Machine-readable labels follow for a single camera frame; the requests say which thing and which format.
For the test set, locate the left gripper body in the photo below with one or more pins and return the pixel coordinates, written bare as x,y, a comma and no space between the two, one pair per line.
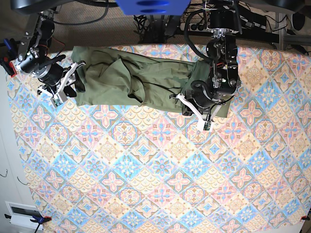
204,108

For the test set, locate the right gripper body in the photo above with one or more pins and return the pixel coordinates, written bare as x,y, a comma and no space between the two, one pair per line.
55,78

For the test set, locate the green t-shirt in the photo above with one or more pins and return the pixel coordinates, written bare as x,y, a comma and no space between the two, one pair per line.
115,77

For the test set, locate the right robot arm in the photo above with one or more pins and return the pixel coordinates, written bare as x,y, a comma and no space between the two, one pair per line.
34,47

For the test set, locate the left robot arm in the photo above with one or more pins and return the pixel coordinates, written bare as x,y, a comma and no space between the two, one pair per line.
215,79

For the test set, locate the blue clamp upper left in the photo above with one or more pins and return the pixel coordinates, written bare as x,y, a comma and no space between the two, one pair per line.
8,53

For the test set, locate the blue clamp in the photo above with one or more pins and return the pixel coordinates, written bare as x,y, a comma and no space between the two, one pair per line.
39,219
8,53

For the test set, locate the patterned tablecloth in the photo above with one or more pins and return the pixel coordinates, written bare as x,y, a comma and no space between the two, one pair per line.
119,169

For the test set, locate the blue clamp lower left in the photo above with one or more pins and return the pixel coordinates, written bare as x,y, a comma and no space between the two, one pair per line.
39,219

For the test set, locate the red clamp lower right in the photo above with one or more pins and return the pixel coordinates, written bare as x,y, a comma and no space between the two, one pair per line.
305,218

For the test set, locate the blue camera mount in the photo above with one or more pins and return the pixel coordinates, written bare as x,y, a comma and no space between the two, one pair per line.
153,7

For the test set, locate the white wall outlet box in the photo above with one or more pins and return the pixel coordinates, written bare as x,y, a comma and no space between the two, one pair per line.
22,214

